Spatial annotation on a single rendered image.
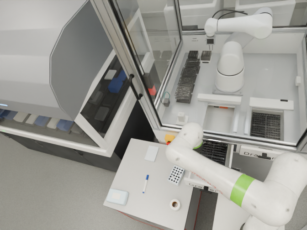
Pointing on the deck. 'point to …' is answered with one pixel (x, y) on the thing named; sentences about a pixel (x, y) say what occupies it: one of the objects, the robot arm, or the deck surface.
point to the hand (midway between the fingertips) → (197, 161)
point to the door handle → (134, 87)
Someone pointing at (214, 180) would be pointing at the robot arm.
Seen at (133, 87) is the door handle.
